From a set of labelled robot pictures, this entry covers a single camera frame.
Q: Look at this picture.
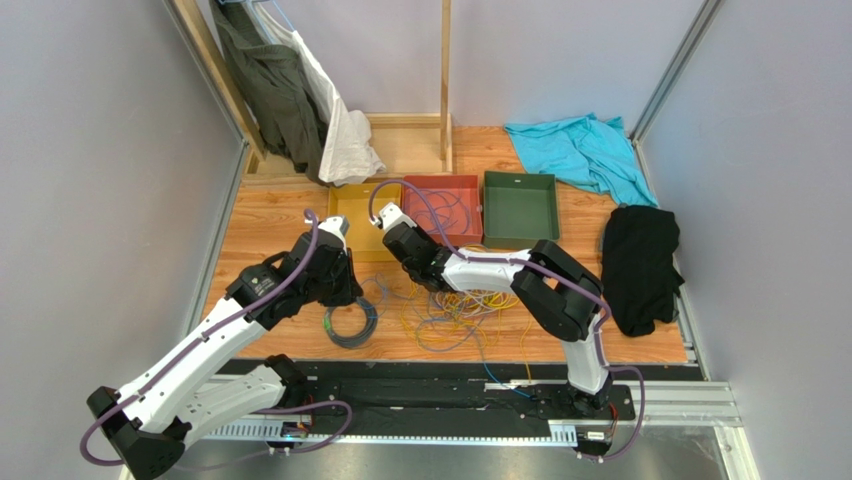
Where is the white cable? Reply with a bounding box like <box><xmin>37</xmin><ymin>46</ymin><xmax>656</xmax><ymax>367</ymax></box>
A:
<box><xmin>419</xmin><ymin>286</ymin><xmax>512</xmax><ymax>321</ymax></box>

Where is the blue cable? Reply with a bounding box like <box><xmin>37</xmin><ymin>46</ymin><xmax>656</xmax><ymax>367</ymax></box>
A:
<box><xmin>355</xmin><ymin>271</ymin><xmax>540</xmax><ymax>401</ymax></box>
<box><xmin>415</xmin><ymin>189</ymin><xmax>481</xmax><ymax>238</ymax></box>

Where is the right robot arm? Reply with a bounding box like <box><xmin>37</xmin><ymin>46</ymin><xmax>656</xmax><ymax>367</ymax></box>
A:
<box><xmin>377</xmin><ymin>221</ymin><xmax>612</xmax><ymax>396</ymax></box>

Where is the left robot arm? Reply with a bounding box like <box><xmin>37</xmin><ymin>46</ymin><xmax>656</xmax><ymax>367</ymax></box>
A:
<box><xmin>79</xmin><ymin>224</ymin><xmax>362</xmax><ymax>479</ymax></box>

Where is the yellow plastic bin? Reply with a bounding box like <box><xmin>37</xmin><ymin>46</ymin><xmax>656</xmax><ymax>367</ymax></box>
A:
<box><xmin>327</xmin><ymin>182</ymin><xmax>395</xmax><ymax>262</ymax></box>

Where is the red plastic bin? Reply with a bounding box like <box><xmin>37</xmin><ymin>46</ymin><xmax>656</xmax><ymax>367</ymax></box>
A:
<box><xmin>401</xmin><ymin>175</ymin><xmax>484</xmax><ymax>247</ymax></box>

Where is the green plastic bin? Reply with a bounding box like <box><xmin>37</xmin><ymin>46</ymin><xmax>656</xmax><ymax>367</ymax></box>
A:
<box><xmin>483</xmin><ymin>171</ymin><xmax>561</xmax><ymax>250</ymax></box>

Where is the white cloth hanging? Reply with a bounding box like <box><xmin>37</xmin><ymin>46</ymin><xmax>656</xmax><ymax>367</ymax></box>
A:
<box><xmin>249</xmin><ymin>6</ymin><xmax>387</xmax><ymax>187</ymax></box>

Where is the olive green cloth hanging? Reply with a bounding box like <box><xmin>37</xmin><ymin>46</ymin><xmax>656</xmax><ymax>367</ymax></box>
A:
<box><xmin>209</xmin><ymin>1</ymin><xmax>328</xmax><ymax>186</ymax></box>

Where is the cyan cloth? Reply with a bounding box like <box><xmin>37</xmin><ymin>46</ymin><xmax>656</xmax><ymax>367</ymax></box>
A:
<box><xmin>504</xmin><ymin>113</ymin><xmax>659</xmax><ymax>207</ymax></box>

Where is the black cloth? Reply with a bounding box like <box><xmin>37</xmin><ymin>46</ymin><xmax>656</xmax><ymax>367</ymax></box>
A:
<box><xmin>601</xmin><ymin>205</ymin><xmax>684</xmax><ymax>337</ymax></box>

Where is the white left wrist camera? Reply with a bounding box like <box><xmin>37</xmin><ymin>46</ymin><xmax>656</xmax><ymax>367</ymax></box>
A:
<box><xmin>319</xmin><ymin>215</ymin><xmax>350</xmax><ymax>250</ymax></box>

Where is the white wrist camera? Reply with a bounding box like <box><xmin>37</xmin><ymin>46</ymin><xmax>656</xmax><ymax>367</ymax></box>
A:
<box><xmin>319</xmin><ymin>215</ymin><xmax>350</xmax><ymax>250</ymax></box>
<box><xmin>370</xmin><ymin>202</ymin><xmax>418</xmax><ymax>233</ymax></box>

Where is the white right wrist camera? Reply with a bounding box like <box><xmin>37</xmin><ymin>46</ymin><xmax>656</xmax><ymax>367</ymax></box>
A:
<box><xmin>370</xmin><ymin>202</ymin><xmax>418</xmax><ymax>233</ymax></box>

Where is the yellow cable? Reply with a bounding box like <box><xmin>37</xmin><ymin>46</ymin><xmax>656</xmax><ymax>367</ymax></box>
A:
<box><xmin>395</xmin><ymin>262</ymin><xmax>534</xmax><ymax>384</ymax></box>

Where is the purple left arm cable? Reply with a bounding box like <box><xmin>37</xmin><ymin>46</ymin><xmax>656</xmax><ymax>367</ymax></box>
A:
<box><xmin>79</xmin><ymin>208</ymin><xmax>321</xmax><ymax>467</ymax></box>

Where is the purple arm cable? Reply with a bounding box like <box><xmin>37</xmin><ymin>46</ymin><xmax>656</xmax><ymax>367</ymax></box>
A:
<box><xmin>79</xmin><ymin>208</ymin><xmax>321</xmax><ymax>467</ymax></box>
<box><xmin>367</xmin><ymin>178</ymin><xmax>647</xmax><ymax>461</ymax></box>

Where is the grey coiled cable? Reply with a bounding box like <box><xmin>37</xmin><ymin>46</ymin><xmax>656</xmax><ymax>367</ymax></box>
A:
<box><xmin>322</xmin><ymin>296</ymin><xmax>379</xmax><ymax>350</ymax></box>

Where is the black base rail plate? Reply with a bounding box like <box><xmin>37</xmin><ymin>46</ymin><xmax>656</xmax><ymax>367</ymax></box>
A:
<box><xmin>199</xmin><ymin>359</ymin><xmax>637</xmax><ymax>441</ymax></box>

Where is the wooden frame stand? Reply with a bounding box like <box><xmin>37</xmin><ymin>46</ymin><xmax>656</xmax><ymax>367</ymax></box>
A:
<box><xmin>171</xmin><ymin>1</ymin><xmax>456</xmax><ymax>184</ymax></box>

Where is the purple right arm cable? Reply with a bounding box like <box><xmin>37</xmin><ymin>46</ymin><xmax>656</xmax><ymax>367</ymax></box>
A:
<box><xmin>367</xmin><ymin>178</ymin><xmax>647</xmax><ymax>461</ymax></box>

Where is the aluminium frame rail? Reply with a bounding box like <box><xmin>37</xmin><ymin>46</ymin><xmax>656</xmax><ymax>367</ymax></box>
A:
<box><xmin>207</xmin><ymin>369</ymin><xmax>758</xmax><ymax>479</ymax></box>

